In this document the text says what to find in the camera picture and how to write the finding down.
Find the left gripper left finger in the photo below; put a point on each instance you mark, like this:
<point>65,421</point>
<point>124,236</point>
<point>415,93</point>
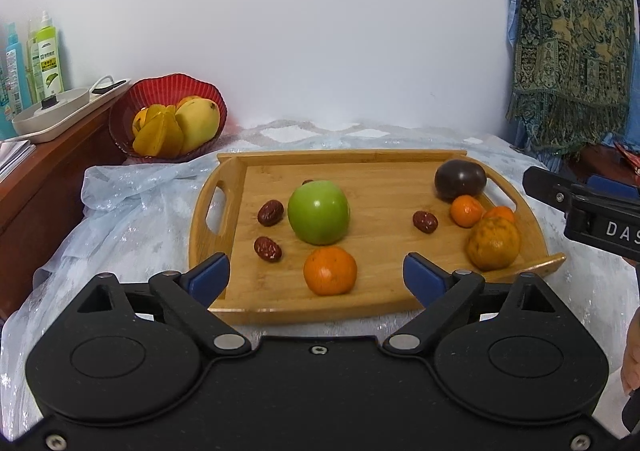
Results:
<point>119,353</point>

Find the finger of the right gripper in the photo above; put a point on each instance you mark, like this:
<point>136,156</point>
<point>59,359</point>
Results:
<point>604,185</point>
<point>551,189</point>

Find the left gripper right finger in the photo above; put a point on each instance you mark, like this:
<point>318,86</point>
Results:
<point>509,351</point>

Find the small orange tangerine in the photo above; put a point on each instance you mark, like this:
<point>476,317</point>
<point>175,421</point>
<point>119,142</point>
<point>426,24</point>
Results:
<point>466,211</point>

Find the dark purple passion fruit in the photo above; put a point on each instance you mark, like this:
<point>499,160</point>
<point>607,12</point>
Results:
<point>456,178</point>

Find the red jujube date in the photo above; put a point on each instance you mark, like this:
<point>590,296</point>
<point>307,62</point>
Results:
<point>425,221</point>
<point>270,213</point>
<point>267,249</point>

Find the person's right hand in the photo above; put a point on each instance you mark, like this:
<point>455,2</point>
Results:
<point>630,371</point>

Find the dark wooden side table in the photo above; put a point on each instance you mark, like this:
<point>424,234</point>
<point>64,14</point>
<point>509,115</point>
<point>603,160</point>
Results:
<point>603,161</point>

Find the orange tangerine behind orange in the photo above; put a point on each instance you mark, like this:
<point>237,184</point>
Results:
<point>501,212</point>

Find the large yellow orange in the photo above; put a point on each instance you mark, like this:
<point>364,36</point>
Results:
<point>494,243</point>

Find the green patterned fringed shawl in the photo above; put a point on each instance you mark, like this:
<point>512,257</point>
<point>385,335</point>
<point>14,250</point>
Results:
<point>571,71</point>

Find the white snowflake tablecloth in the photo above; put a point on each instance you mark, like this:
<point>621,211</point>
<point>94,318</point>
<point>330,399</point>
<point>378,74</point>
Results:
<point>136,222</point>

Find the brown wooden cabinet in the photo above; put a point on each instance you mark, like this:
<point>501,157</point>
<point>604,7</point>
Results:
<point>40,202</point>

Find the blue cloth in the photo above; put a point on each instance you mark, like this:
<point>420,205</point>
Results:
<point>512,22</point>

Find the orange tangerine on tray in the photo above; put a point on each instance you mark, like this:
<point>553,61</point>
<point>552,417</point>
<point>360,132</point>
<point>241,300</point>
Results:
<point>330,271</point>

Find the green apple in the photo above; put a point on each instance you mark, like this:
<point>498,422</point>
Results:
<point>319,212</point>

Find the stack of papers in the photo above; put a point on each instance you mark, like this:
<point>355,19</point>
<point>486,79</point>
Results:
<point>12,154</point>

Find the wooden bamboo tray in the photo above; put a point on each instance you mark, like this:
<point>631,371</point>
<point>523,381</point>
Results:
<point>384,188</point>

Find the yellow starfruit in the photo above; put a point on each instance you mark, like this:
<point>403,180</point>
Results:
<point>161,136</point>

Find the orange fruit in bowl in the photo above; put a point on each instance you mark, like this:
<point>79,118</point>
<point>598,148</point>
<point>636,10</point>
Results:
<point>139,121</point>

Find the blue spray bottle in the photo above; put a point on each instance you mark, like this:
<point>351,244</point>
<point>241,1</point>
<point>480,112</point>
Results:
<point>6,112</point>
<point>16,75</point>

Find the yellow mango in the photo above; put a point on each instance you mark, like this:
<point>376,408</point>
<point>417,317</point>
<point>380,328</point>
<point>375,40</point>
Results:
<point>199,120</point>

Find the pale green bottle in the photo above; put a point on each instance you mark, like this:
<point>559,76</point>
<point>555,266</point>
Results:
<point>33,53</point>

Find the red fruit bowl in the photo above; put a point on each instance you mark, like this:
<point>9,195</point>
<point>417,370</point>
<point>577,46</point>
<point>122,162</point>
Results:
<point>166,89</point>

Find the green spray bottle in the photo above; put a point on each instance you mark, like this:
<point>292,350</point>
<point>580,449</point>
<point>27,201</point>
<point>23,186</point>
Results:
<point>49,57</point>

